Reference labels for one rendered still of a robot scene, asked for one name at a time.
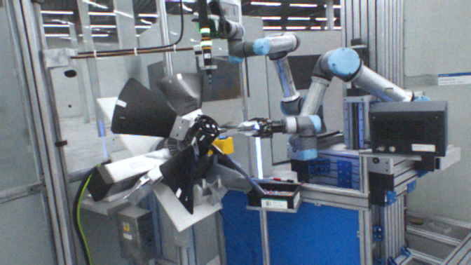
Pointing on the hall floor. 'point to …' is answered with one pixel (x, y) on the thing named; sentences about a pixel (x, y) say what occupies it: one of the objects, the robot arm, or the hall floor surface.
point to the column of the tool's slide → (48, 137)
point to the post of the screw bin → (265, 237)
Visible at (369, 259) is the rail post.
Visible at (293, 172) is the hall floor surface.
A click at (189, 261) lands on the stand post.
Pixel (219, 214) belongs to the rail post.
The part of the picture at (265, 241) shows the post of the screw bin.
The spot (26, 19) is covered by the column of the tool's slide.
